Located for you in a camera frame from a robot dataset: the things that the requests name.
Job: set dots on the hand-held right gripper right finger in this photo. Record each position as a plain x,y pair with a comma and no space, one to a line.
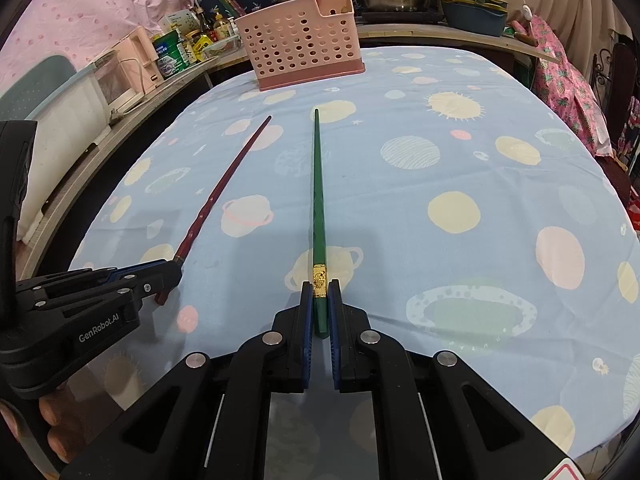
335,360

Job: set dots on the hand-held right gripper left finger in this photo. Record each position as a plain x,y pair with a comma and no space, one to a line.
306,355

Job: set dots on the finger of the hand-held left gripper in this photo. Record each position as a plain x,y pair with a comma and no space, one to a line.
75,280
150,282

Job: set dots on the dark red chopstick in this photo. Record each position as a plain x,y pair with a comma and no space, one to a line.
225,180
232,4

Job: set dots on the pink perforated plastic basket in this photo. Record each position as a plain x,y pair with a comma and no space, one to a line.
300,40

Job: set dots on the person's left hand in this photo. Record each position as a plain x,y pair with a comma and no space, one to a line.
62,420

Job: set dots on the white storage box blue rim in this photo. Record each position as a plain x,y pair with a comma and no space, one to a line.
65,135

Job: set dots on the blue planet print tablecloth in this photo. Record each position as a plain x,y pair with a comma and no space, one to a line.
400,210

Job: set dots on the teal perforated plastic chair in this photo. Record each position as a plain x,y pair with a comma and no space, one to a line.
35,85

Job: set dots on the green tin can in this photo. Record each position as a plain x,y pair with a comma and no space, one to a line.
170,55

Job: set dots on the pink electric kettle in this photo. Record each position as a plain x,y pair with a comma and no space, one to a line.
132,47

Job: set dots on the yellow seasoning packet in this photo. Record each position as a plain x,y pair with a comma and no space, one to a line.
202,47

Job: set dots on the white green printed box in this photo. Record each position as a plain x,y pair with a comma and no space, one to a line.
179,22

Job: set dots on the pink dotted curtain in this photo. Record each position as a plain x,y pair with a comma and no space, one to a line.
75,15

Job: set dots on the yellow dish soap pump bottle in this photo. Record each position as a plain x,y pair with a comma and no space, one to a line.
222,25

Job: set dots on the tall dark sauce bottle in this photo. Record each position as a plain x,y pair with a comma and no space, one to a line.
203,20

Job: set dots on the black induction cooker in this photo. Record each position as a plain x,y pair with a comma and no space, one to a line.
400,16

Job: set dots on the pink floral cloth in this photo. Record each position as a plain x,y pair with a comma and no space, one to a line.
565,85

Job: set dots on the dark blue plastic basin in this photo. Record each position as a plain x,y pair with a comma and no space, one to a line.
475,22

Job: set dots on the colourful hanging clothes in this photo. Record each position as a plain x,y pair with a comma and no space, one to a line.
632,130

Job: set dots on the black metal chair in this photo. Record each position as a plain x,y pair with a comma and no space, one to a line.
620,90

